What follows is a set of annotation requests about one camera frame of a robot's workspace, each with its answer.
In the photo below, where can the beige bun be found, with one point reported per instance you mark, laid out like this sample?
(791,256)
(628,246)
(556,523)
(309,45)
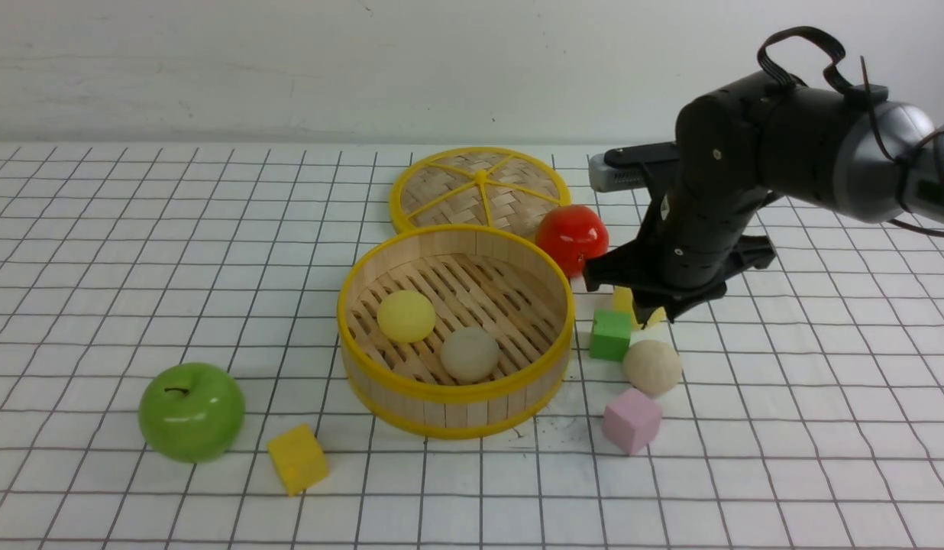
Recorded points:
(469,354)
(652,367)

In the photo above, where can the woven bamboo steamer lid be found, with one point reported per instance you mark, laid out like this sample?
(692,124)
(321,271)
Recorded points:
(487,186)

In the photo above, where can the red tomato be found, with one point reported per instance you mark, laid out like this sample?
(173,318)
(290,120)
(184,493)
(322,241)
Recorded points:
(571,235)

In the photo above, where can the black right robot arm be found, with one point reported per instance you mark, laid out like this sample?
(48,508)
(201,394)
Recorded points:
(743,147)

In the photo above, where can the pink cube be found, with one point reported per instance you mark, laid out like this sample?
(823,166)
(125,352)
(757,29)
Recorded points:
(631,421)

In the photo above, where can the beige bun front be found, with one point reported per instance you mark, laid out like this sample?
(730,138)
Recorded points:
(469,354)

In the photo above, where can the bamboo steamer tray yellow rim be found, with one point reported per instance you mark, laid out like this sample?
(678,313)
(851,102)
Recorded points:
(473,276)

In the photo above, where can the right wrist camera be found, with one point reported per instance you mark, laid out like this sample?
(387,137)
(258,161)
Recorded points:
(652,167)

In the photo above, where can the green apple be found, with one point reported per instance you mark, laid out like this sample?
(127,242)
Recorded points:
(191,412)

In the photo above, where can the yellow cube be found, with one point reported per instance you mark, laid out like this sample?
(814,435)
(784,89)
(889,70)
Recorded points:
(298,459)

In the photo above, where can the green cube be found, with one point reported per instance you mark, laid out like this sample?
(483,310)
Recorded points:
(610,334)

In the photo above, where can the yellow bun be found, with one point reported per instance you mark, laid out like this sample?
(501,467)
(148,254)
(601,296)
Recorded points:
(406,316)
(622,300)

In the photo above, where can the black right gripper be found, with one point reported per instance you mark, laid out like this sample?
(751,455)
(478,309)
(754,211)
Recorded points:
(688,250)

